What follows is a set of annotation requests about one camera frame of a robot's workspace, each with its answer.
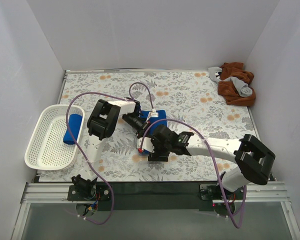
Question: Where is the blue towel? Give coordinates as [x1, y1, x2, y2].
[63, 114, 83, 145]
[139, 109, 168, 147]

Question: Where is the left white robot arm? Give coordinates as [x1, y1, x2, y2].
[66, 98, 149, 200]

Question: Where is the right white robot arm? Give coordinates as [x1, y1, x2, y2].
[139, 124, 276, 199]

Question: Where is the floral table mat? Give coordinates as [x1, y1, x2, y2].
[38, 69, 271, 183]

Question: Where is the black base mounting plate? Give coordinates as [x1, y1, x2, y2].
[67, 181, 224, 211]

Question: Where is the grey cloth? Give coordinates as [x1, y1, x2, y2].
[208, 66, 253, 97]

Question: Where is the white perforated plastic basket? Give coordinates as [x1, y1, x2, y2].
[24, 104, 85, 171]

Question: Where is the brown towel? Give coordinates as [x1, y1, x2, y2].
[217, 62, 256, 107]

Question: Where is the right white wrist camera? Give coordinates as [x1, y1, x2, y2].
[136, 137, 155, 154]

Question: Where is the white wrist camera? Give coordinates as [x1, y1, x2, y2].
[136, 137, 155, 154]
[146, 109, 160, 123]

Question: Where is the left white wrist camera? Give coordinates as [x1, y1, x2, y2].
[146, 109, 160, 123]

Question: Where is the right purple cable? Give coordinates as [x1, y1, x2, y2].
[137, 118, 248, 230]

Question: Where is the purple cable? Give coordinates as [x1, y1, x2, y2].
[137, 118, 248, 230]
[65, 82, 157, 225]

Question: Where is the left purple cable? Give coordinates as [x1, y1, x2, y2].
[65, 82, 157, 225]

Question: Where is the aluminium frame rail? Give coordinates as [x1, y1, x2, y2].
[21, 181, 291, 203]

